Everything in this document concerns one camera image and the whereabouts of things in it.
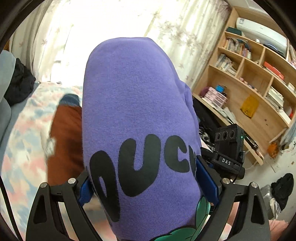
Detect black white patterned folded garment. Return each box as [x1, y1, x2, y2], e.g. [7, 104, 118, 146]
[44, 138, 56, 160]

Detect black clothes on floor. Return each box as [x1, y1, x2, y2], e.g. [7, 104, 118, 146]
[271, 173, 294, 211]

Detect sheer floral window curtain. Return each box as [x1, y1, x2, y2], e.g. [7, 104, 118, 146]
[9, 0, 231, 87]

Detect wooden bookshelf unit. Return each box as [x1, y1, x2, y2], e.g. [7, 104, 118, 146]
[193, 6, 295, 165]

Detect pastel floral bed blanket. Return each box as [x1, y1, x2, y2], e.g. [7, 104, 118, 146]
[1, 82, 116, 240]

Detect blue folded comforter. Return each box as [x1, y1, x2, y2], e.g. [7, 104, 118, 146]
[0, 50, 16, 140]

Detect pink drawer organizer box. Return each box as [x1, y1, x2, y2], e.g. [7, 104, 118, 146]
[205, 87, 228, 108]

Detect black bag by shelf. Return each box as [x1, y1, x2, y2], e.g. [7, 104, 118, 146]
[191, 98, 226, 151]

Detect white rolled appliance on shelf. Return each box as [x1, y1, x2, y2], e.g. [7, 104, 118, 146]
[236, 18, 287, 56]

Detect purple hoodie sweatshirt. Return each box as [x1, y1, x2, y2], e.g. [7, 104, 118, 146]
[82, 38, 210, 240]

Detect rust brown folded garment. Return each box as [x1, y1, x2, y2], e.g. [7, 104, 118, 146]
[47, 104, 84, 186]

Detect yellow paper envelope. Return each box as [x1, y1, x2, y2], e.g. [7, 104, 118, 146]
[240, 95, 259, 118]

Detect dark knitted garment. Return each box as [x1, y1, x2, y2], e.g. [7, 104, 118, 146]
[4, 58, 36, 106]

